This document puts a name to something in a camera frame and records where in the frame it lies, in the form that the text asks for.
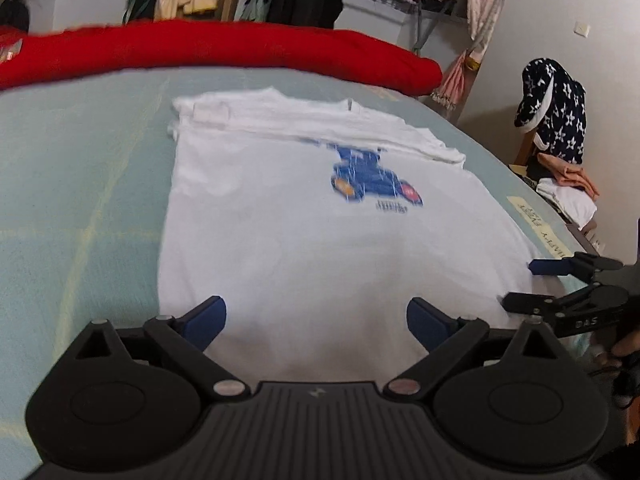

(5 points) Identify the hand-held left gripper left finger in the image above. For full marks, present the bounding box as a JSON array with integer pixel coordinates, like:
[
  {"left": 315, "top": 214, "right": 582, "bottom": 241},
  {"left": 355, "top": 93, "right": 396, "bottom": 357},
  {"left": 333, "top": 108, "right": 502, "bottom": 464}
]
[{"left": 75, "top": 296, "right": 251, "bottom": 403}]

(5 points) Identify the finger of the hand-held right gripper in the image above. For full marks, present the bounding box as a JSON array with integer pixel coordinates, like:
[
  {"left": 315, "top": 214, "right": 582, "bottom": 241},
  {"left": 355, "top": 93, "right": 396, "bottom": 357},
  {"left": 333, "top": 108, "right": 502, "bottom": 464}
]
[
  {"left": 528, "top": 252, "right": 623, "bottom": 283},
  {"left": 501, "top": 282, "right": 603, "bottom": 322}
]

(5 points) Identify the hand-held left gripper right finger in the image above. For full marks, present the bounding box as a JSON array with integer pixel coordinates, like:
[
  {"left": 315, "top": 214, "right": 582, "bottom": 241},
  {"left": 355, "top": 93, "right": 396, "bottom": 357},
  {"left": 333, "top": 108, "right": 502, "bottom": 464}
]
[{"left": 382, "top": 297, "right": 576, "bottom": 403}]

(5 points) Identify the white printed sweatshirt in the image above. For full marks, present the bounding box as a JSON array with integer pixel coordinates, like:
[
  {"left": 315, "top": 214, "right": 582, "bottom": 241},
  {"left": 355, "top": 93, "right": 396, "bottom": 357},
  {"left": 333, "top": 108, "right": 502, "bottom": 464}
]
[{"left": 157, "top": 87, "right": 546, "bottom": 386}]

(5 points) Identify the metal clothes drying rack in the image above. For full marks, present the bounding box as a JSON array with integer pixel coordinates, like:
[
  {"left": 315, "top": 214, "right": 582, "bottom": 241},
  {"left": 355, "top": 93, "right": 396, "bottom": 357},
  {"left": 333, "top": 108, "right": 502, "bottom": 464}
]
[{"left": 320, "top": 0, "right": 471, "bottom": 56}]

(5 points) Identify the person's right hand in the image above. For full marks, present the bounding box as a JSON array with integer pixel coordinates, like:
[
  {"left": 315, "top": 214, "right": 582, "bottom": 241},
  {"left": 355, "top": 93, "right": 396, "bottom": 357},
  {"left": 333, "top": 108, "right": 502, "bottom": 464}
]
[{"left": 595, "top": 330, "right": 640, "bottom": 367}]

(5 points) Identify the white folded cloth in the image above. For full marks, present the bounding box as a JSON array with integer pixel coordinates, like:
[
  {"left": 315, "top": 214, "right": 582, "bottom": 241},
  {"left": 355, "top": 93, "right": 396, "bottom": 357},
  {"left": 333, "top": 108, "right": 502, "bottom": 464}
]
[{"left": 537, "top": 180, "right": 598, "bottom": 228}]

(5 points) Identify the pink folded cloth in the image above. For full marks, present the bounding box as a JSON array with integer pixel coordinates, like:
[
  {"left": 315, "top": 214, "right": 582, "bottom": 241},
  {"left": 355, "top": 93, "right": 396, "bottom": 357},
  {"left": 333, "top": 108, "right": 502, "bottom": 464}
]
[{"left": 537, "top": 152, "right": 599, "bottom": 198}]

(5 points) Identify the wooden chair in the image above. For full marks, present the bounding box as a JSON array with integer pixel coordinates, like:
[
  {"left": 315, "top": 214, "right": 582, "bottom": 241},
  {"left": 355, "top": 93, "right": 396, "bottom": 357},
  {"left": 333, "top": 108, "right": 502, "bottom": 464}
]
[{"left": 512, "top": 130, "right": 541, "bottom": 171}]

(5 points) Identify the navy star-print garment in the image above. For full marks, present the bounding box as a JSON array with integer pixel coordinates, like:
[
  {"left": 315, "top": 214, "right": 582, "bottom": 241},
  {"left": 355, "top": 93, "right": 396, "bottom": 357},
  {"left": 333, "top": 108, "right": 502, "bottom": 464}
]
[{"left": 514, "top": 58, "right": 587, "bottom": 166}]

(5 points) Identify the pink patterned curtain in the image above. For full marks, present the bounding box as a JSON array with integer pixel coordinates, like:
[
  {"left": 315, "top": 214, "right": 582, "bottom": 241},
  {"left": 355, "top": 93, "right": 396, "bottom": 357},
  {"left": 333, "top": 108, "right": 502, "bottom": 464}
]
[{"left": 431, "top": 0, "right": 511, "bottom": 111}]

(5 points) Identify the red quilt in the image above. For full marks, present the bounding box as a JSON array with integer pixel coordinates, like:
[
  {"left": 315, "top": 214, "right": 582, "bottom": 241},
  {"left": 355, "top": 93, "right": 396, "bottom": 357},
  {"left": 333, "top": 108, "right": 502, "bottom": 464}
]
[{"left": 0, "top": 20, "right": 443, "bottom": 98}]

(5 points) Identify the pale green hanging garment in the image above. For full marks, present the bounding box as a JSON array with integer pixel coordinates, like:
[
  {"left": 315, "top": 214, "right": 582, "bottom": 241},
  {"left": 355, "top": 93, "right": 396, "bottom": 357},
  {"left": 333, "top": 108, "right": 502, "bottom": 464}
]
[{"left": 240, "top": 0, "right": 268, "bottom": 23}]

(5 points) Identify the black backpack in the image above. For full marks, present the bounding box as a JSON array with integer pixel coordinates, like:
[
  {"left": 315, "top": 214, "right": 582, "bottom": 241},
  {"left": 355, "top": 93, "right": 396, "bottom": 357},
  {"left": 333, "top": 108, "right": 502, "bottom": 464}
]
[{"left": 0, "top": 0, "right": 31, "bottom": 33}]

